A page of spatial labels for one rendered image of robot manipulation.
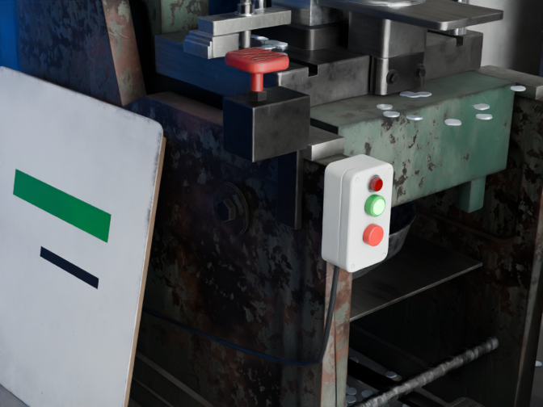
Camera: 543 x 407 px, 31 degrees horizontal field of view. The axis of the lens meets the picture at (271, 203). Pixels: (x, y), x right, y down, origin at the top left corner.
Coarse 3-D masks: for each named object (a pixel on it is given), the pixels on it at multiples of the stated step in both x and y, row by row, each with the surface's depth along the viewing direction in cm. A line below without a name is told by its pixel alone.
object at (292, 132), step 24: (240, 96) 121; (264, 96) 119; (288, 96) 121; (240, 120) 119; (264, 120) 118; (288, 120) 121; (240, 144) 120; (264, 144) 119; (288, 144) 122; (288, 168) 127; (288, 192) 128; (288, 216) 129
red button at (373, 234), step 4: (372, 224) 122; (376, 224) 122; (368, 228) 122; (372, 228) 122; (376, 228) 122; (380, 228) 122; (364, 232) 122; (368, 232) 122; (372, 232) 122; (376, 232) 122; (380, 232) 123; (364, 236) 122; (368, 236) 122; (372, 236) 122; (376, 236) 122; (380, 236) 123; (364, 240) 122; (368, 240) 122; (372, 240) 122; (376, 240) 123; (380, 240) 123; (368, 244) 122; (372, 244) 122; (376, 244) 123
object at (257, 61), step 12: (252, 48) 121; (228, 60) 118; (240, 60) 116; (252, 60) 115; (264, 60) 115; (276, 60) 116; (288, 60) 118; (252, 72) 115; (264, 72) 115; (252, 84) 119
